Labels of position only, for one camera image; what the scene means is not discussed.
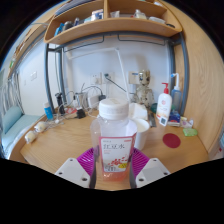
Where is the black electric shaver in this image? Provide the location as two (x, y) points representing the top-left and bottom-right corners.
(54, 92), (66, 116)

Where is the clear drink bottle red label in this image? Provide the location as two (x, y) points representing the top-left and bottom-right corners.
(90, 97), (138, 183)

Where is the white pump bottle red nozzle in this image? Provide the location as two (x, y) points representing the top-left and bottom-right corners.
(155, 82), (173, 127)

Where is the white paper cup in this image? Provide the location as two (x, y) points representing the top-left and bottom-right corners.
(131, 118), (151, 152)

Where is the brown tree creature figurine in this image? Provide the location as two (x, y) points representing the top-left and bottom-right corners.
(134, 69), (155, 108)

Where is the wooden shelf unit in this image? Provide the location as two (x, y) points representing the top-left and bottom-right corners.
(43, 0), (184, 46)

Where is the black power adapter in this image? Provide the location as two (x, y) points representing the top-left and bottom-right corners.
(76, 107), (87, 119)

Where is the blue squeeze bottle white spout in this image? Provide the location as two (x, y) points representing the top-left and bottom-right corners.
(170, 72), (183, 114)

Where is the grey metal bed frame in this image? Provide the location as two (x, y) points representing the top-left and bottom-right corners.
(43, 31), (190, 116)

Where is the white tissue pack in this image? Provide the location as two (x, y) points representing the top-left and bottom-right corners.
(128, 102), (149, 121)

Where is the small blue box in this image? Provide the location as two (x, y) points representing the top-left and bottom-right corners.
(168, 111), (182, 125)

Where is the flat round red coaster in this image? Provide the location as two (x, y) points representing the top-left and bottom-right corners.
(162, 132), (182, 149)

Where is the teal pillow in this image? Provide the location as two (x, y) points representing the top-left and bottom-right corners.
(2, 105), (24, 134)

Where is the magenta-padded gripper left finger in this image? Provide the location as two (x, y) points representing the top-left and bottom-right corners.
(54, 147), (100, 190)

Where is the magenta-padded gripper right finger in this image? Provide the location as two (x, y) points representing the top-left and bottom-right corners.
(128, 147), (172, 190)

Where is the green wipes packet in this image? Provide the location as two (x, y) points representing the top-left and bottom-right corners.
(182, 127), (199, 137)

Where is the white desk lamp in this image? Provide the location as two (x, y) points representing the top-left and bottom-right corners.
(64, 46), (132, 103)

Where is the small blue bottle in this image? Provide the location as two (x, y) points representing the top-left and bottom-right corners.
(43, 101), (54, 121)

